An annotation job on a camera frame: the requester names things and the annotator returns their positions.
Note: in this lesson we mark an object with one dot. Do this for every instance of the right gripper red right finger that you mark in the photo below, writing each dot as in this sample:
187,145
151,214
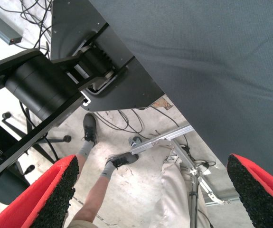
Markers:
257,194

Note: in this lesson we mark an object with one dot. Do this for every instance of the grey metal electronics box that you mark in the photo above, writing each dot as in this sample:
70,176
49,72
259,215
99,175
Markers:
1,28

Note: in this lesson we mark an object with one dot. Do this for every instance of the beige trouser leg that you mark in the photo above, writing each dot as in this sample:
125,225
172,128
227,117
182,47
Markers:
174,190

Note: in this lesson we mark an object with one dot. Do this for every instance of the grey metal caster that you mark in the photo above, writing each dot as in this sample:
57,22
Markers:
135,140

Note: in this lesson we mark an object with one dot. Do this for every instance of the brown tape scrap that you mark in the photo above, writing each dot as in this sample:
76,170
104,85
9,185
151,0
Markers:
163,103

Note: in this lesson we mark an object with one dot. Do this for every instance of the black frame with cylinder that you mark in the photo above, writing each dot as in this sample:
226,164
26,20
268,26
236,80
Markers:
41,83

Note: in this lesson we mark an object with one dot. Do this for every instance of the aluminium extrusion frame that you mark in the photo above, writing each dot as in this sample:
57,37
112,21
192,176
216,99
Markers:
164,137

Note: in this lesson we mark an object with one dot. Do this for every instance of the black office chair base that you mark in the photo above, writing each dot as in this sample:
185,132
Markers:
55,140

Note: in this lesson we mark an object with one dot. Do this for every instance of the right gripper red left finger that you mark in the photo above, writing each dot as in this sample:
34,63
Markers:
43,197

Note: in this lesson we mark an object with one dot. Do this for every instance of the dark grey table cloth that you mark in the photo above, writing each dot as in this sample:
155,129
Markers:
209,59

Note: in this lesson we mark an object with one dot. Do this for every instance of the black robot chassis base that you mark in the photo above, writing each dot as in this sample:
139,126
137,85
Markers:
131,90

